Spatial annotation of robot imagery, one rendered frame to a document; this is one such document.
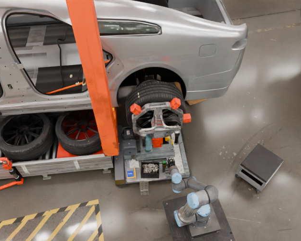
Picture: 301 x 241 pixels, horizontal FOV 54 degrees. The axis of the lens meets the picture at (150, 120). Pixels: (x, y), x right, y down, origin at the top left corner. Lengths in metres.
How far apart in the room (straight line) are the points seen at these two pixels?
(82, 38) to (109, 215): 2.14
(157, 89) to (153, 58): 0.32
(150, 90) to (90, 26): 1.15
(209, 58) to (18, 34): 2.85
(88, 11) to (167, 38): 1.05
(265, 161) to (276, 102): 1.39
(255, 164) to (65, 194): 2.29
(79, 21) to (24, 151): 2.01
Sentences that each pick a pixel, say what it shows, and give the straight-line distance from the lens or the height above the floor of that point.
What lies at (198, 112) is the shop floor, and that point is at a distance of 4.43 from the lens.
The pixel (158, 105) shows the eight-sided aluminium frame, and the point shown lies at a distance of 3.01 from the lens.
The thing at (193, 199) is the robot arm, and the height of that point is 1.24.
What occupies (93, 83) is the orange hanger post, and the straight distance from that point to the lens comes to 2.49.
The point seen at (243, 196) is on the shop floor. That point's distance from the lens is 3.83.
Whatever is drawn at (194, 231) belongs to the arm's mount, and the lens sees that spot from 3.14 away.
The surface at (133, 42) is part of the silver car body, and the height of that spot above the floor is 1.63.
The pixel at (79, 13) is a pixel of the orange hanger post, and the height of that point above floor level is 2.28.
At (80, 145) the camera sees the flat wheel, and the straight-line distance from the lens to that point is 3.54.
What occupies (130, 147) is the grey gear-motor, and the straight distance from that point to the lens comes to 3.55.
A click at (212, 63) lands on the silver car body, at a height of 1.29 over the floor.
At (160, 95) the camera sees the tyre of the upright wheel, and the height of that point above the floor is 1.18.
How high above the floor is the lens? 3.36
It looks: 52 degrees down
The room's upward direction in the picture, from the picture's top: 1 degrees counter-clockwise
